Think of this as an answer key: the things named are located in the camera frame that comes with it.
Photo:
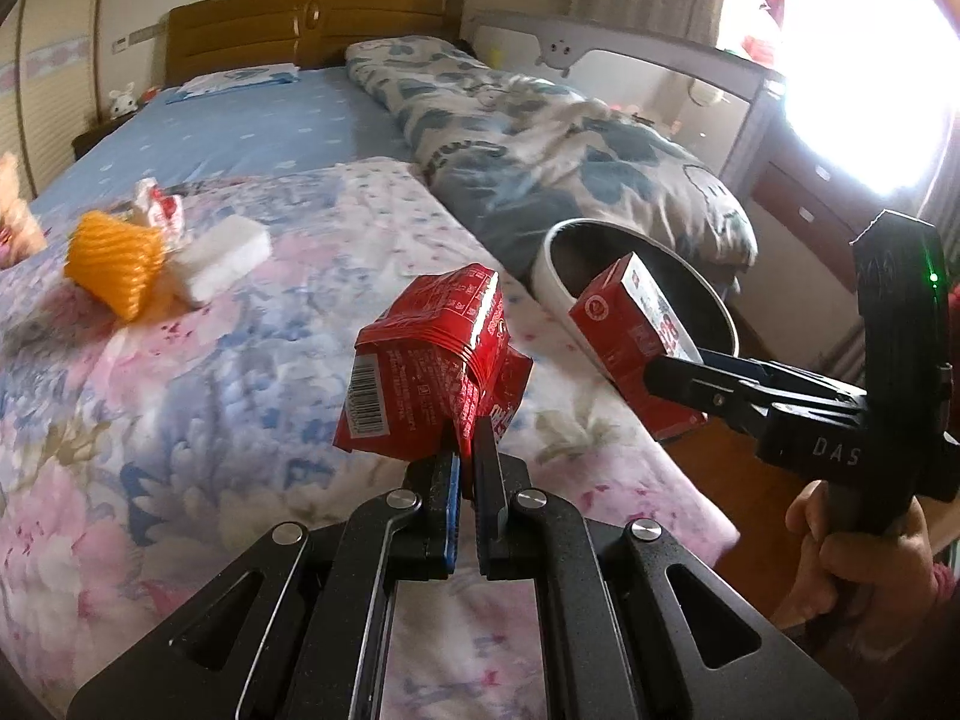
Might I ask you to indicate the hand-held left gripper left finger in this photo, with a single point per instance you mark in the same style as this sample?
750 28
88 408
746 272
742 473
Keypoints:
450 510

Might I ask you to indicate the brown wooden dresser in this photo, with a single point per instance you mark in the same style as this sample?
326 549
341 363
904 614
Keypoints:
795 195

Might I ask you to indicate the large orange foam net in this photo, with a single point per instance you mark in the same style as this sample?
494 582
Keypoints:
112 262

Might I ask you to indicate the dark wooden nightstand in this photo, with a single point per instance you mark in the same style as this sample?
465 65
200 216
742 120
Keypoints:
94 139

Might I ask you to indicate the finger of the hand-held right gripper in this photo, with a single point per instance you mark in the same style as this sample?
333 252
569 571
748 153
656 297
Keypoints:
750 371
697 390

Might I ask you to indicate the white rabbit toy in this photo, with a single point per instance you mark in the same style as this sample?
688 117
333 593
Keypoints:
122 101

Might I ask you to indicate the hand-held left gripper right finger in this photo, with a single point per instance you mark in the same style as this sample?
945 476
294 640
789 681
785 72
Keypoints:
484 517

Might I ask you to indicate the person's right hand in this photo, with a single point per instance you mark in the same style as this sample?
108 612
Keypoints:
877 562

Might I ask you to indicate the white foam block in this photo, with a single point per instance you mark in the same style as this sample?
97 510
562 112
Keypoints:
221 255

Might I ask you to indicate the red carton box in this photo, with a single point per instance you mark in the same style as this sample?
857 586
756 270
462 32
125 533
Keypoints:
615 330

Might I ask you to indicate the wooden bed headboard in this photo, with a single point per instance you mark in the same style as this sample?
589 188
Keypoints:
240 37

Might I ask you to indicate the red snack packet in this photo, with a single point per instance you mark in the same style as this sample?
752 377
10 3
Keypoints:
420 345

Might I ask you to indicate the blue dotted bed sheet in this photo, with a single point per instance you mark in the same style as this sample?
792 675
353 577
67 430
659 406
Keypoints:
247 135

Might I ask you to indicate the blue white pillow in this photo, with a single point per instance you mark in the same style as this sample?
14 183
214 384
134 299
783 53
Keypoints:
232 81

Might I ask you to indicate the red white wrapper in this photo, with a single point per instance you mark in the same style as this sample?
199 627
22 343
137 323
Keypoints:
159 206

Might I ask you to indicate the beige sliding door wardrobe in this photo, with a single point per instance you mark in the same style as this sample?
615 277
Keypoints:
45 52

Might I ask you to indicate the white round bin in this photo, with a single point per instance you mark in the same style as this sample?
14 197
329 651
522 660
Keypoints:
600 251

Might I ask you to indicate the wall switch panel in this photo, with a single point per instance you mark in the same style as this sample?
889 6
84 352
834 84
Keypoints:
120 45

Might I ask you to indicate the beige teddy bear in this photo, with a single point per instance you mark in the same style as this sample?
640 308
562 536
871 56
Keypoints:
15 217

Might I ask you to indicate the grey bed guard rail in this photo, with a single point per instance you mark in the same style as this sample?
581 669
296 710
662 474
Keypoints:
637 52

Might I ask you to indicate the white blue patterned duvet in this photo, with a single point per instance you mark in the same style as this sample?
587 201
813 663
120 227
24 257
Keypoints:
562 157

